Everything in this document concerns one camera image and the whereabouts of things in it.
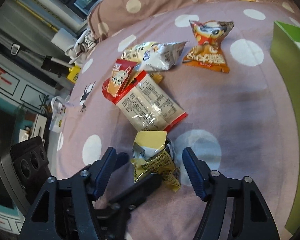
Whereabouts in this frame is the white popcorn snack bag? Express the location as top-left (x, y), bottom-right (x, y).
top-left (121, 41), bottom-right (187, 72)

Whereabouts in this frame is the yellow snack bag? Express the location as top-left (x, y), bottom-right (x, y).
top-left (130, 131), bottom-right (181, 192)

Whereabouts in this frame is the striped white cloth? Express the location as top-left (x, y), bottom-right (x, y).
top-left (65, 28), bottom-right (100, 66)

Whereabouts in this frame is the white paper roll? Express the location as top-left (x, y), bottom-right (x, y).
top-left (51, 28), bottom-right (77, 52)

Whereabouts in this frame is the orange rice cracker pack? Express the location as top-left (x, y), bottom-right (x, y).
top-left (149, 73), bottom-right (164, 84)

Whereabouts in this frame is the red milk tea packet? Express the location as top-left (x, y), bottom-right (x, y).
top-left (102, 59), bottom-right (138, 101)

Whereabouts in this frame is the polka dot bed cover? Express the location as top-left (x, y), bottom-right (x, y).
top-left (56, 1), bottom-right (300, 239)

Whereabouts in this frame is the red-edged white snack pack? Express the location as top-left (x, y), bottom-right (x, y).
top-left (113, 70), bottom-right (187, 132)

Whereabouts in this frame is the orange cartoon snack bag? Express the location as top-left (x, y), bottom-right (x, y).
top-left (183, 21), bottom-right (234, 74)

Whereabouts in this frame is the white plastic bag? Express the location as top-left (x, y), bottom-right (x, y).
top-left (49, 95), bottom-right (75, 133)

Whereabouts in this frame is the green cardboard box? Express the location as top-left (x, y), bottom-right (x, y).
top-left (270, 21), bottom-right (300, 235)

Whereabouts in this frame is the yellow small box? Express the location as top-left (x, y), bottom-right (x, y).
top-left (66, 65), bottom-right (81, 84)

